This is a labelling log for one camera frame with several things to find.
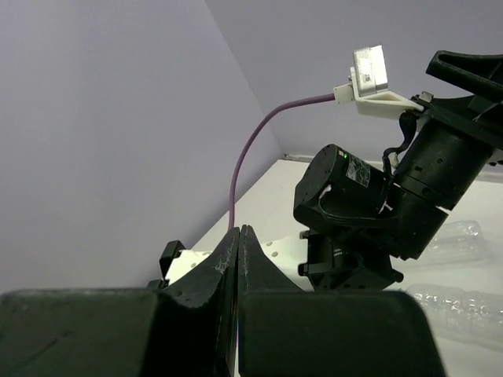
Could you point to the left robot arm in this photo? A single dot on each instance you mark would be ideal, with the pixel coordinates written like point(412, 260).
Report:
point(357, 217)

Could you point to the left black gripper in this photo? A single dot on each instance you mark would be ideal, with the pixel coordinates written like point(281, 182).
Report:
point(478, 74)

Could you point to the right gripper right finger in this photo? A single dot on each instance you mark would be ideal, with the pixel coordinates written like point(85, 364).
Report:
point(285, 331)

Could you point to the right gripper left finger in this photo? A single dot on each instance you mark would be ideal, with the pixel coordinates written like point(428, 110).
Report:
point(184, 329)

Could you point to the clear bottle far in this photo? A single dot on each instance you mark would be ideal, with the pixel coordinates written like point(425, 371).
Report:
point(461, 242)

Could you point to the clear bottle near bin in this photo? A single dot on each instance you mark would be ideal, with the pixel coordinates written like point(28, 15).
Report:
point(469, 317)

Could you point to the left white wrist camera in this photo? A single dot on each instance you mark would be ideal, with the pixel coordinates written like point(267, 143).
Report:
point(368, 87)

